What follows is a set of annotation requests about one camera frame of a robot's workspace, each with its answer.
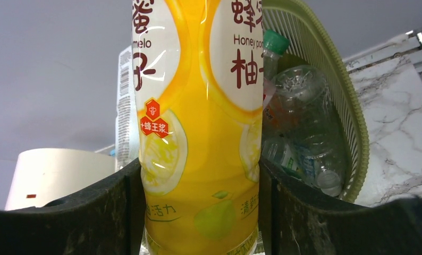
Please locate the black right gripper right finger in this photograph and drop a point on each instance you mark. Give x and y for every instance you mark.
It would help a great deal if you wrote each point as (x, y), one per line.
(297, 219)

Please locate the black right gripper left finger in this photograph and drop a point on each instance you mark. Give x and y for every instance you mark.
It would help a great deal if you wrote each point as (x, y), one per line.
(106, 217)

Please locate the round cream drawer cabinet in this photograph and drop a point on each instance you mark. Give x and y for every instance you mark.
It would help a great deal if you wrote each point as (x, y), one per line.
(46, 174)

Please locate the dark green label clear bottle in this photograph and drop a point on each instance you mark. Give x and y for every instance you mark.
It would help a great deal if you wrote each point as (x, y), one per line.
(302, 111)

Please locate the green cap water bottle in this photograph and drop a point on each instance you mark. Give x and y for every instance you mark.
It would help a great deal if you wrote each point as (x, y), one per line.
(275, 45)

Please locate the green mesh waste bin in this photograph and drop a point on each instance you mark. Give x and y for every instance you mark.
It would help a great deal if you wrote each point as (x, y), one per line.
(310, 44)

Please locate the yellow juice bottle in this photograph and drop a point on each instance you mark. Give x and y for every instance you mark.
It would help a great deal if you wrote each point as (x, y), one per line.
(198, 76)

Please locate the white blue label tea bottle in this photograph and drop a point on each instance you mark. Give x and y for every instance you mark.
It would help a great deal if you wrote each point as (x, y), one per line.
(126, 125)

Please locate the blue green label lemon bottle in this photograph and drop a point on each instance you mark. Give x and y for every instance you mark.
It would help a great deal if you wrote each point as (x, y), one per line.
(292, 155)

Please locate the aluminium table frame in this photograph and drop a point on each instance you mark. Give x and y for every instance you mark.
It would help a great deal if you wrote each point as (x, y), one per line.
(407, 44)

